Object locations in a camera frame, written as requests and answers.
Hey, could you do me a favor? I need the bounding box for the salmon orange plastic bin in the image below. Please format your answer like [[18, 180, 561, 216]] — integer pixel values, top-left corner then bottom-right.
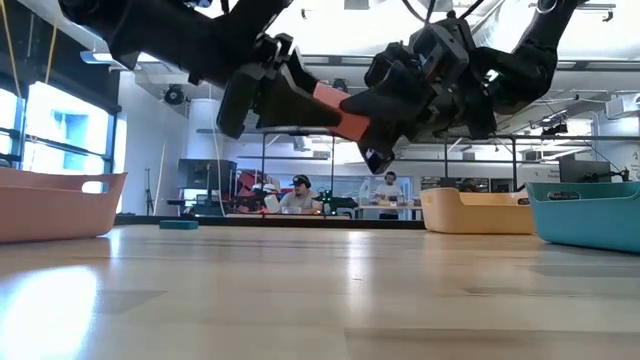
[[0, 167, 128, 245]]

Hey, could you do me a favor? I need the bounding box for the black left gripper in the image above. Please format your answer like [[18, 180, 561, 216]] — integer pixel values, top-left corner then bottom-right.
[[216, 32, 344, 140]]

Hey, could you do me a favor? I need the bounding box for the red machine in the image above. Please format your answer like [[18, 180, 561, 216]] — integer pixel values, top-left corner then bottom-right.
[[234, 169, 271, 211]]

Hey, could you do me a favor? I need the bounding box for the black background monitor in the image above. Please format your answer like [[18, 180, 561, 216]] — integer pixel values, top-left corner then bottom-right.
[[558, 159, 612, 184]]

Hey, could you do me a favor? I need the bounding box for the yellow plastic bin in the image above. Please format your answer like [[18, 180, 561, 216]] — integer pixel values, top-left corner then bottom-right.
[[419, 187, 536, 235]]

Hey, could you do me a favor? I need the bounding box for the blue framed window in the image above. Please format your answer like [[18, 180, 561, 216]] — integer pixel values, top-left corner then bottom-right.
[[0, 82, 119, 194]]

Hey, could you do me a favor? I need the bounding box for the blue block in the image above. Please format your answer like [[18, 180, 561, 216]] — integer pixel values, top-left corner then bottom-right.
[[158, 219, 200, 231]]

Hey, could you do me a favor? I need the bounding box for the red-orange block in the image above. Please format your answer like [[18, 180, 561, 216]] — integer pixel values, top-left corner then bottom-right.
[[312, 82, 374, 143]]

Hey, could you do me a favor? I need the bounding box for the person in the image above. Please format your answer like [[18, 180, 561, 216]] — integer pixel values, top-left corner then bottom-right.
[[276, 174, 324, 216], [372, 171, 406, 220]]

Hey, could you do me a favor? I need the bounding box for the white background table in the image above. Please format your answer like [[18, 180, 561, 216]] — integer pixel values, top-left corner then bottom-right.
[[357, 203, 421, 220]]

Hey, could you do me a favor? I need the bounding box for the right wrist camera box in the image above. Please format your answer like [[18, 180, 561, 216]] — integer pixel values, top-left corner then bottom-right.
[[357, 141, 396, 176]]

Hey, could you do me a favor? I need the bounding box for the teal plastic bin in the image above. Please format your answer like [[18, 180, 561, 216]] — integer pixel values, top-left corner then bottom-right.
[[524, 180, 640, 255]]

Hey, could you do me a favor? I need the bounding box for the black cabinet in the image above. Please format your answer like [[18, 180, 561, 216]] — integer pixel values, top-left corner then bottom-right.
[[178, 158, 238, 217]]

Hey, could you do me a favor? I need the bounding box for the black metal table frame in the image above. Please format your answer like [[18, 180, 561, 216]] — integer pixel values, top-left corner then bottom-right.
[[114, 214, 426, 230]]

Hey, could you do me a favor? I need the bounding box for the black background frame rig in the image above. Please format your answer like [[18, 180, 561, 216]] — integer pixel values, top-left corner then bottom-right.
[[196, 127, 640, 216]]

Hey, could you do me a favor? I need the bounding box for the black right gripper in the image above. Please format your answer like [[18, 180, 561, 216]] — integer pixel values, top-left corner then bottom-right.
[[339, 17, 499, 146]]

